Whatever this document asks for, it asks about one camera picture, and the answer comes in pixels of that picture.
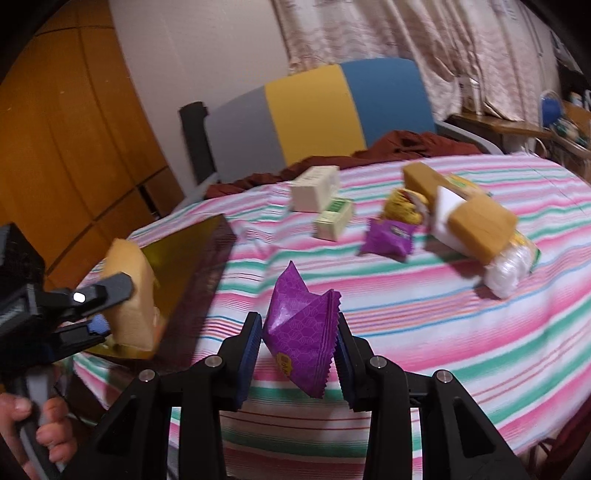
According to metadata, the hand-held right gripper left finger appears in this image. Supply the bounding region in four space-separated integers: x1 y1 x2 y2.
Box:
60 311 264 480

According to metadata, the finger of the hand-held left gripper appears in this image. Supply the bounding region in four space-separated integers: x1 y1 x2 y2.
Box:
51 314 112 358
44 272 134 319

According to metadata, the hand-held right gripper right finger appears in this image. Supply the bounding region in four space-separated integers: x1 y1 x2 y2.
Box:
335 311 532 480

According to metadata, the purple cloth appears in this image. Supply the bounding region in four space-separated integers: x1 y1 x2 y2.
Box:
262 261 342 398

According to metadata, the gold box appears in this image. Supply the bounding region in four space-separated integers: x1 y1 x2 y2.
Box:
83 215 238 361

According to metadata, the small purple snack packet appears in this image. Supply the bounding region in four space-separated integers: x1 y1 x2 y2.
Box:
359 218 416 263

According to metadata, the pale green carton box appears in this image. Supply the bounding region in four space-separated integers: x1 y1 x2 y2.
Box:
313 197 355 241

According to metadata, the yellow snack packet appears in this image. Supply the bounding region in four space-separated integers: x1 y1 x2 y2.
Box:
385 187 430 227

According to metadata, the white sponge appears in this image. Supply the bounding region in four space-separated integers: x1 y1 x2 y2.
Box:
429 185 476 252

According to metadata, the white plastic bag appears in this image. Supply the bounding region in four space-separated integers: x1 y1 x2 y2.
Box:
482 244 532 300

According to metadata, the long brown cardboard box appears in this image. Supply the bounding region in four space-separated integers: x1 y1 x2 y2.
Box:
445 194 519 265

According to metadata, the clear bag of crackers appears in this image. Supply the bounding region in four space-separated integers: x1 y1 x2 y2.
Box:
443 173 542 273

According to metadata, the person's left hand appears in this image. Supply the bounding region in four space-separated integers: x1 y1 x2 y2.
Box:
0 394 77 480

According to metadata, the pink green striped blanket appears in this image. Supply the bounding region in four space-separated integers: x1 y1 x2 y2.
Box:
74 154 591 480

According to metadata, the orange wooden wardrobe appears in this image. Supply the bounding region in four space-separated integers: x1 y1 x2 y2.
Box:
0 0 185 291

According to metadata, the cream carton box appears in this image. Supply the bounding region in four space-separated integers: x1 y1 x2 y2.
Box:
290 165 341 213

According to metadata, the dark red cloth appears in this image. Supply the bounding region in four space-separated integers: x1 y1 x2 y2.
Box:
205 130 483 199

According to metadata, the grey yellow blue headboard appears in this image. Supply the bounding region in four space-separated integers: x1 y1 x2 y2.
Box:
203 58 437 185

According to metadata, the wooden desk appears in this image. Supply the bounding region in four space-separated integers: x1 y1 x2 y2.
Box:
448 111 591 158

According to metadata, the white carton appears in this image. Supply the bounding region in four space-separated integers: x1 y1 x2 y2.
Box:
457 76 483 114

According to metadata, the patterned beige curtain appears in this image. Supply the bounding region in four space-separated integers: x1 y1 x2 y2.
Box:
270 0 561 121

